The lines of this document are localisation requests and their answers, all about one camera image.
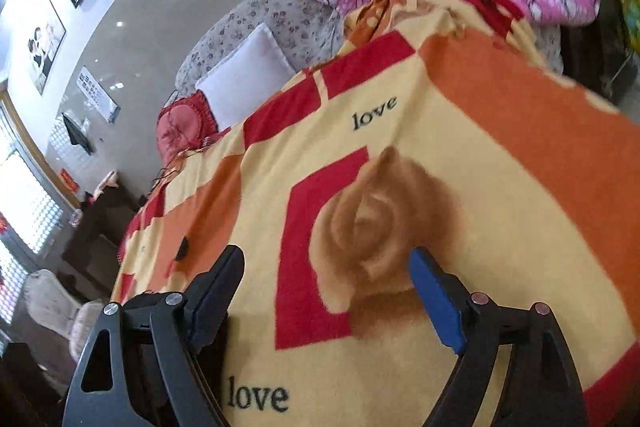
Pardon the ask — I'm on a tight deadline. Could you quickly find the grey floral quilt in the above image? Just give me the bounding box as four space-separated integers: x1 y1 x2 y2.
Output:
173 0 564 98

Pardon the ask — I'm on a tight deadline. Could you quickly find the beige upholstered chair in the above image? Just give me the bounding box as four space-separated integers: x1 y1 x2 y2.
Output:
24 269 105 362

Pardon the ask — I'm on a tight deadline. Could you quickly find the black and white portrait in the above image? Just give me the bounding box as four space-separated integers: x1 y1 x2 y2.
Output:
27 0 66 94

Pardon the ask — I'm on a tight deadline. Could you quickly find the black hanging cloth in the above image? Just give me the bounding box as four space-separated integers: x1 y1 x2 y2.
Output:
62 114 94 156

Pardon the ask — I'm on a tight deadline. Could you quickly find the red ruffled cushion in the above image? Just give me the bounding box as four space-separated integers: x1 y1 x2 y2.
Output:
155 90 218 167

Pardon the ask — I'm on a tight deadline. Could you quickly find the white pillow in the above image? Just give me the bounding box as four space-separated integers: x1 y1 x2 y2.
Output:
195 23 295 130

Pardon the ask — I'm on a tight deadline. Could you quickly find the red orange love blanket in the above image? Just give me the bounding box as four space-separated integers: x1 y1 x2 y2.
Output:
113 0 639 426

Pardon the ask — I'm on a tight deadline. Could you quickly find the blue white wall poster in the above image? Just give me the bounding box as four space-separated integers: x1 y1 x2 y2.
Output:
76 66 120 124

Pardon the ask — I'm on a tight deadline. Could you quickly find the dark wooden console table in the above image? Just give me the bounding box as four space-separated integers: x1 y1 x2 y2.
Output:
62 185 141 297

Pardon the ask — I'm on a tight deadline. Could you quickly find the green patterned cloth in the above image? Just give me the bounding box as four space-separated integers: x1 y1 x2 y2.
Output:
620 0 640 50

